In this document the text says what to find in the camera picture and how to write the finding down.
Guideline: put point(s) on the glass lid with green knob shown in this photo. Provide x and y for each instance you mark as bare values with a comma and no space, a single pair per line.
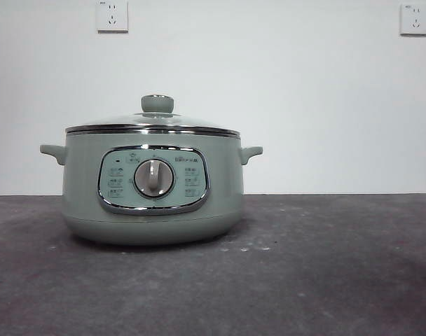
157,104

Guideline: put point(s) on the pale green electric pot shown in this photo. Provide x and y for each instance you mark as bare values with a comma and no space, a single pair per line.
83,185

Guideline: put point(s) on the white wall socket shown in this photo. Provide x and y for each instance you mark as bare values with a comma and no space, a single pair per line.
414,20
112,17

